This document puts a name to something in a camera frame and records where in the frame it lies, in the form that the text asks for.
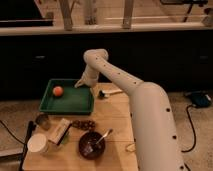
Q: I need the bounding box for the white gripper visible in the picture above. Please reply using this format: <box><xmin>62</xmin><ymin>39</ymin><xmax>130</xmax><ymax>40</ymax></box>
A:
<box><xmin>74</xmin><ymin>67</ymin><xmax>99</xmax><ymax>88</ymax></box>

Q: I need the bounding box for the orange apple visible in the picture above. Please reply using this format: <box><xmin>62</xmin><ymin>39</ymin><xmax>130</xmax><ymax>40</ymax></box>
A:
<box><xmin>53</xmin><ymin>86</ymin><xmax>64</xmax><ymax>97</ymax></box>

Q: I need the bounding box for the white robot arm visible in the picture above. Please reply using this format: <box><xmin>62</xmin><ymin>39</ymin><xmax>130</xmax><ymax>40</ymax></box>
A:
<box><xmin>75</xmin><ymin>49</ymin><xmax>187</xmax><ymax>171</ymax></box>

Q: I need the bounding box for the green plastic tray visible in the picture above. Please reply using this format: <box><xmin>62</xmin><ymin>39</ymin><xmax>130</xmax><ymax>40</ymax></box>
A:
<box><xmin>39</xmin><ymin>79</ymin><xmax>94</xmax><ymax>115</ymax></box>

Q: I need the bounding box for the dark grape bunch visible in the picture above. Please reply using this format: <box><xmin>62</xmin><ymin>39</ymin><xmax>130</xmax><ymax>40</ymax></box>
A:
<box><xmin>72</xmin><ymin>120</ymin><xmax>96</xmax><ymax>131</ymax></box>

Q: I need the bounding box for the metal spoon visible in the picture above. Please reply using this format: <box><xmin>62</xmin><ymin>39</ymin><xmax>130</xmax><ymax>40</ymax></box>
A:
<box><xmin>95</xmin><ymin>129</ymin><xmax>113</xmax><ymax>145</ymax></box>

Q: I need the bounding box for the small cardboard box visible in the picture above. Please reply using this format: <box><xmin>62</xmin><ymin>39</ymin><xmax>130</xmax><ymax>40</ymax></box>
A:
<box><xmin>48</xmin><ymin>118</ymin><xmax>71</xmax><ymax>145</ymax></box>

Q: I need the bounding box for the dark brown bowl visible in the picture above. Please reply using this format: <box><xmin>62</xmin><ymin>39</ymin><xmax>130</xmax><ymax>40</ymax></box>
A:
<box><xmin>78</xmin><ymin>131</ymin><xmax>105</xmax><ymax>160</ymax></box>

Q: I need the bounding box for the white paper cup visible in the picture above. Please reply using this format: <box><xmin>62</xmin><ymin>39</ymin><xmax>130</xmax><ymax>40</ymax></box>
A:
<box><xmin>27</xmin><ymin>133</ymin><xmax>48</xmax><ymax>154</ymax></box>

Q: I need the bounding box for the dark blue floor device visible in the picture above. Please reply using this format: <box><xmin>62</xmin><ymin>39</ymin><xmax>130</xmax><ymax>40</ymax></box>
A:
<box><xmin>186</xmin><ymin>91</ymin><xmax>212</xmax><ymax>108</ymax></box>

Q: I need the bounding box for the black tool handle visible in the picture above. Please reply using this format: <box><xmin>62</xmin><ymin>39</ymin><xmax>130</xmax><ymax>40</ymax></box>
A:
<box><xmin>18</xmin><ymin>121</ymin><xmax>36</xmax><ymax>171</ymax></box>

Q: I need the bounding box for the clear plastic ring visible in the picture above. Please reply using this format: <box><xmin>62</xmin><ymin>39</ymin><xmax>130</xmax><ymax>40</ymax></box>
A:
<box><xmin>125</xmin><ymin>142</ymin><xmax>137</xmax><ymax>153</ymax></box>

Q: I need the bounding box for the black cable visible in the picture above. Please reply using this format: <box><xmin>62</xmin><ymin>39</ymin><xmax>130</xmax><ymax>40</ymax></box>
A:
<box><xmin>180</xmin><ymin>104</ymin><xmax>201</xmax><ymax>154</ymax></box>

